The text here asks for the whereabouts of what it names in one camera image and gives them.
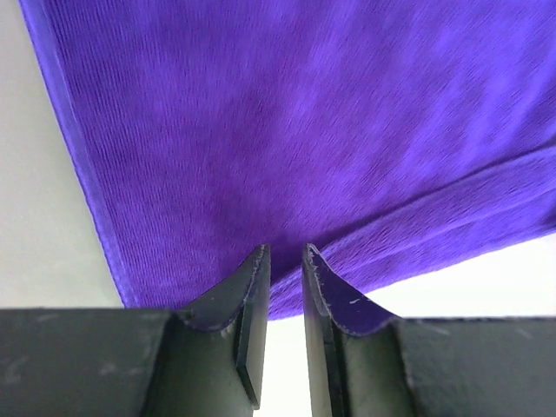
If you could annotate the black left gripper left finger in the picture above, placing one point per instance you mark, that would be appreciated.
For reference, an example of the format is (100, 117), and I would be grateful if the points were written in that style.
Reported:
(205, 359)

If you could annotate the purple towel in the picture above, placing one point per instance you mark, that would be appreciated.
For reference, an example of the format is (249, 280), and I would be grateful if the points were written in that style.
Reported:
(398, 137)

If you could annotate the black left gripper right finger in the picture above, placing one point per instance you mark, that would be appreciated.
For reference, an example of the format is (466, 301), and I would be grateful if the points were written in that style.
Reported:
(364, 360)

